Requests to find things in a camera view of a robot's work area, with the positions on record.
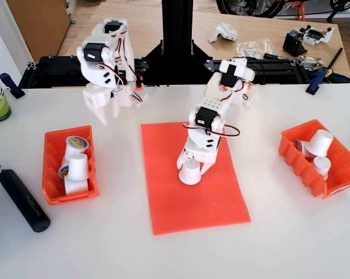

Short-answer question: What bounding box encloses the black bicycle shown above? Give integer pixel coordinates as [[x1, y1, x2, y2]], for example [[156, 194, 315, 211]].
[[215, 0, 350, 23]]

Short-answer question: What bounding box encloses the clear bag of screws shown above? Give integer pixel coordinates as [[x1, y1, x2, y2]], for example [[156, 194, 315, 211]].
[[235, 38, 279, 58]]

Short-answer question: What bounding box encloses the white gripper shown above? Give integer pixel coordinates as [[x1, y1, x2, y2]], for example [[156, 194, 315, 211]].
[[82, 85, 121, 127], [176, 145, 220, 177]]

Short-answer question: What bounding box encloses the white device with circuit board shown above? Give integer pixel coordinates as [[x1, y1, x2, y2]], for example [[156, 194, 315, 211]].
[[290, 25, 335, 46]]

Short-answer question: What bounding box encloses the wooden table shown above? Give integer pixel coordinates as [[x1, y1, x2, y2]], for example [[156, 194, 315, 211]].
[[57, 2, 350, 88]]

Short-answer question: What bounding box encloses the white printed robot part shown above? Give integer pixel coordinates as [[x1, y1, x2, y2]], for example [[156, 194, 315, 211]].
[[207, 22, 238, 44]]

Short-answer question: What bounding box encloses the brown wooden cabinet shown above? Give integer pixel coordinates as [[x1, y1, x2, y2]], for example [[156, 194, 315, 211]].
[[5, 0, 73, 62]]

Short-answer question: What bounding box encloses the blue bar clamp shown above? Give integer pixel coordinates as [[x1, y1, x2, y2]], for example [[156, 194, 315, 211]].
[[0, 72, 26, 99], [305, 47, 350, 95]]

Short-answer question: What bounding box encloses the black plastic mounting block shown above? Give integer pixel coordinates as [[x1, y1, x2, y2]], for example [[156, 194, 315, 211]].
[[37, 55, 85, 77]]

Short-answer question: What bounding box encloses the white crumpled sheet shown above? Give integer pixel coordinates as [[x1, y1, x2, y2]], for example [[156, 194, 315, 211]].
[[65, 0, 77, 17]]

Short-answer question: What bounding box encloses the blue lid white coffee pod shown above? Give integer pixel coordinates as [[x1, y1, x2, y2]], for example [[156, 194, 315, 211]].
[[64, 135, 91, 160], [67, 153, 91, 181], [58, 158, 71, 178], [64, 176, 90, 196]]

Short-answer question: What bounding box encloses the black electric screwdriver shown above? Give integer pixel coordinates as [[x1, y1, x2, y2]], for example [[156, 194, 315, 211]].
[[0, 158, 51, 233]]

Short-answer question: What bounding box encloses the orange bin with white label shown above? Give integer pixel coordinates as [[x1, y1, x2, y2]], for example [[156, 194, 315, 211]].
[[278, 118, 350, 200]]

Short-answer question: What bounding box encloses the black aluminium frame rail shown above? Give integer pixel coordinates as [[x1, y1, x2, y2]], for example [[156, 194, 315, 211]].
[[17, 58, 312, 89]]

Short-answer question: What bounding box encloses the orange foam mat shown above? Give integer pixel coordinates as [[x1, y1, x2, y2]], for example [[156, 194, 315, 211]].
[[140, 121, 252, 235]]

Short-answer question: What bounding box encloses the red lid white coffee pod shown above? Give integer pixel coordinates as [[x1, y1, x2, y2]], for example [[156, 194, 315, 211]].
[[292, 139, 309, 158], [304, 129, 335, 158], [313, 156, 332, 181]]

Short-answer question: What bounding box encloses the black aluminium frame post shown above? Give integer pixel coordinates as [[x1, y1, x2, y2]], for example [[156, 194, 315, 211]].
[[145, 0, 213, 63]]

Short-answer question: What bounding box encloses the orange plastic bin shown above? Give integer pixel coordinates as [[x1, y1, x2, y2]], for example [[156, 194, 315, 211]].
[[41, 125, 101, 206]]

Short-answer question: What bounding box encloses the black printed part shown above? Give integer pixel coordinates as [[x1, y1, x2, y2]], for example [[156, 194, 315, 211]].
[[282, 32, 308, 58]]

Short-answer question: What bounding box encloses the metal clamp tool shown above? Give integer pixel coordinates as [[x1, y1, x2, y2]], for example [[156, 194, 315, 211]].
[[291, 55, 324, 72]]

